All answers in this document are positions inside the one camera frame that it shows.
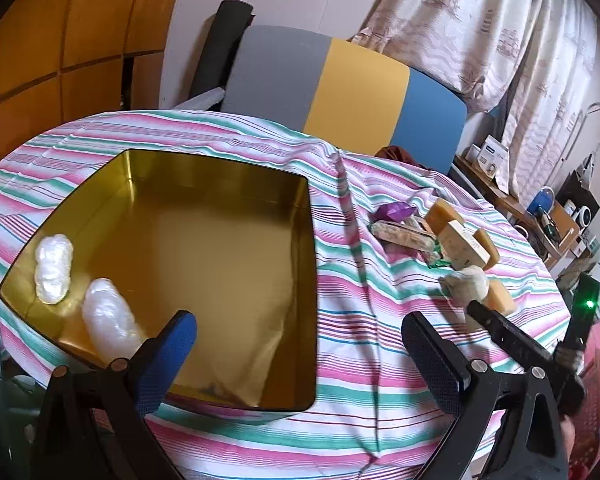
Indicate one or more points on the wooden shelf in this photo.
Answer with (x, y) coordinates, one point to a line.
(510, 202)

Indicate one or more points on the striped pink green tablecloth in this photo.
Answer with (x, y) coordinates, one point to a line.
(380, 360)

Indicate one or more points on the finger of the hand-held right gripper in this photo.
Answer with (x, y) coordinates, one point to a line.
(505, 329)

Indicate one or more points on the cream sock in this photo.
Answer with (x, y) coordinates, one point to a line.
(467, 284)

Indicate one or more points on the nougat bar packet green ends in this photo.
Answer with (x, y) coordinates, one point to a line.
(436, 259)
(402, 235)

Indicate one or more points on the white pearly packet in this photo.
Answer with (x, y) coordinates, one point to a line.
(111, 320)
(54, 270)

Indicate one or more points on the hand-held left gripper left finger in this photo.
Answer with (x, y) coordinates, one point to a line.
(166, 360)

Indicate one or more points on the maroon cloth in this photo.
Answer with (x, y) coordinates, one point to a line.
(400, 154)

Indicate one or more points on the orange soap bar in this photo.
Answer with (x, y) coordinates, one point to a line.
(502, 299)
(489, 250)
(441, 214)

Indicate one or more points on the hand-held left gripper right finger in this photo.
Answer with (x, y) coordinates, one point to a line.
(430, 360)

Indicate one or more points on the beige cardboard box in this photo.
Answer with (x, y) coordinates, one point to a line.
(462, 246)

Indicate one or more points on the black speaker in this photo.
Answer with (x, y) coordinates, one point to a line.
(577, 195)

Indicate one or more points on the blue round container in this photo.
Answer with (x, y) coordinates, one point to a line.
(541, 205)

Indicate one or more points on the purple packet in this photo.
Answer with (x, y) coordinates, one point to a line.
(397, 211)

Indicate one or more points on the gold metal tin box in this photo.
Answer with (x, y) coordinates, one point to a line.
(205, 260)

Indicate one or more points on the wooden wardrobe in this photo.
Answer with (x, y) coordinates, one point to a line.
(55, 35)

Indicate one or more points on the patterned beige curtain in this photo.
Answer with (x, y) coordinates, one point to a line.
(480, 20)

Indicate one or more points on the white printed carton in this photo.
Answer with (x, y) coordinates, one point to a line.
(492, 152)

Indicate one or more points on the black rolled mat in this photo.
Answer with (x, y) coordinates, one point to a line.
(225, 45)

